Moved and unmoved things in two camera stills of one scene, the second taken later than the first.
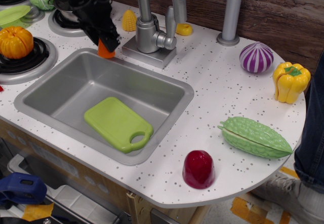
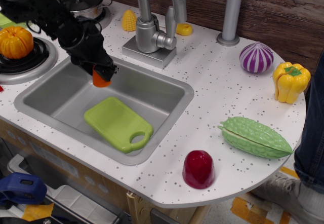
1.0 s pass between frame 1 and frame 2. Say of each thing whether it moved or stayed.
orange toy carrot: moved
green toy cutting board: stayed
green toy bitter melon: stayed
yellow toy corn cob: stayed
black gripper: moved
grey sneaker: stayed
